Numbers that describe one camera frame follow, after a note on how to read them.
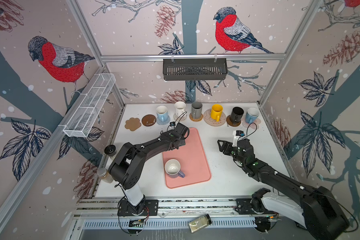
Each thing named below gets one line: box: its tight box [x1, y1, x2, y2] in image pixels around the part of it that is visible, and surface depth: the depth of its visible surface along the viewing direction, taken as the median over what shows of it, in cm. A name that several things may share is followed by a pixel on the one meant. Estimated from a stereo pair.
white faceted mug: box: [174, 101, 187, 119], surface depth 108 cm
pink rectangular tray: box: [162, 127, 211, 189], surface depth 91 cm
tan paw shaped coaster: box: [124, 117, 142, 132], surface depth 113 cm
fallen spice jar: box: [188, 214, 212, 234], surface depth 67 cm
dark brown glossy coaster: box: [141, 114, 157, 127], surface depth 113 cm
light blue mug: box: [156, 105, 168, 122], surface depth 106 cm
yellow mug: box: [210, 104, 224, 122], surface depth 106 cm
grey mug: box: [191, 101, 203, 120], surface depth 106 cm
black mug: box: [230, 106, 244, 125], surface depth 105 cm
